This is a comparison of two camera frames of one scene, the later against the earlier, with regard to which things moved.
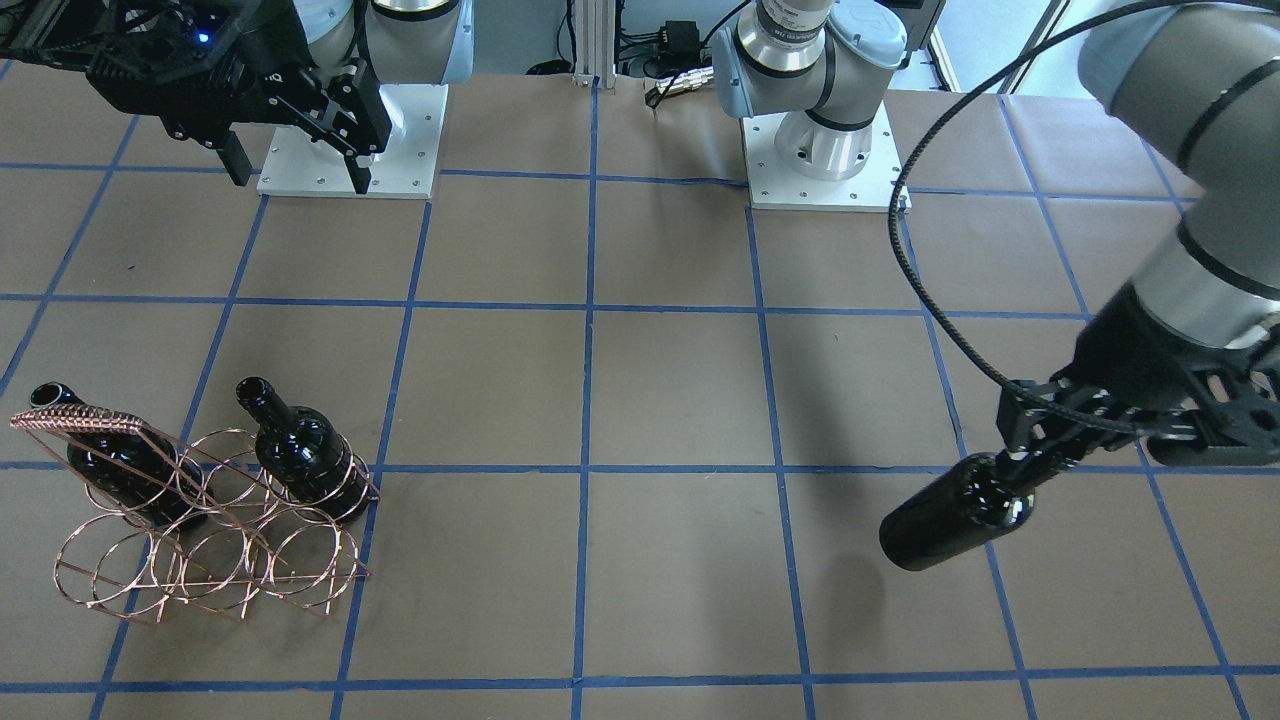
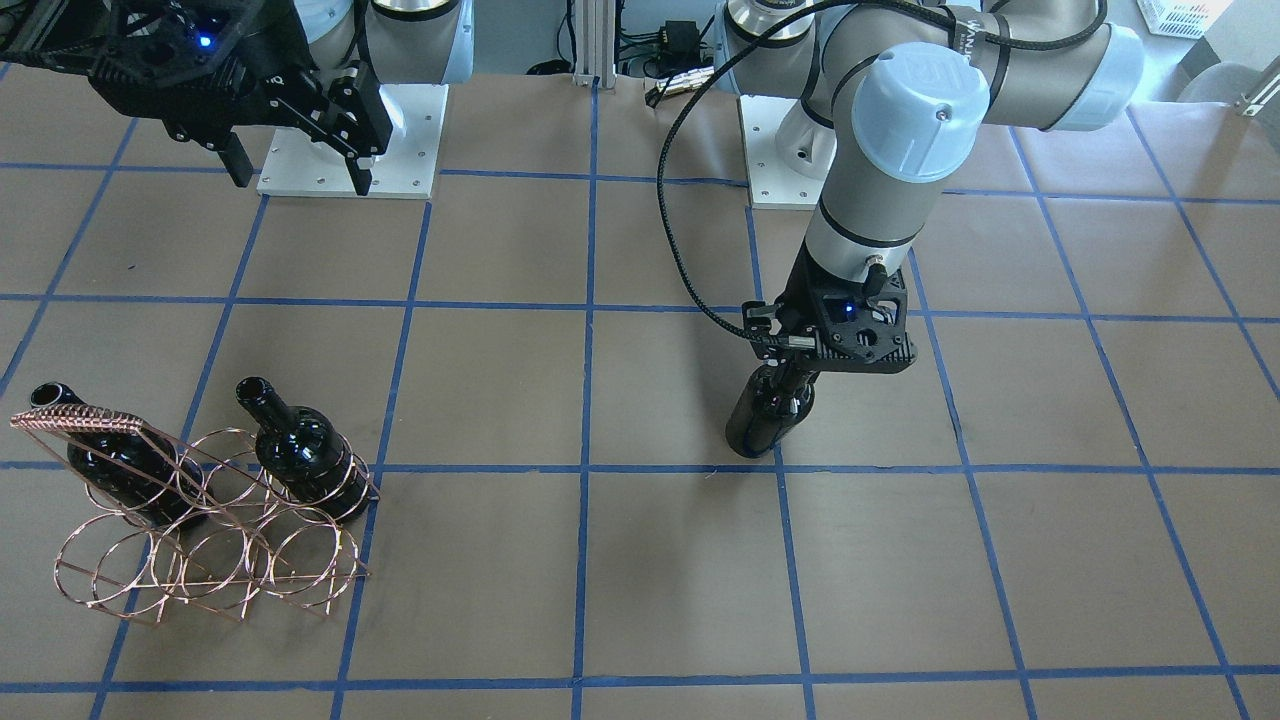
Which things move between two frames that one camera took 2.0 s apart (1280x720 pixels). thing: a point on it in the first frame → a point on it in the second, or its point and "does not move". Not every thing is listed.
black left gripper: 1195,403 → 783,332
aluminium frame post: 594,43 does not move
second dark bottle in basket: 142,473 does not move
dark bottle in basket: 306,452 does not move
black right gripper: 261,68 does not move
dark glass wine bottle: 977,499 → 775,400
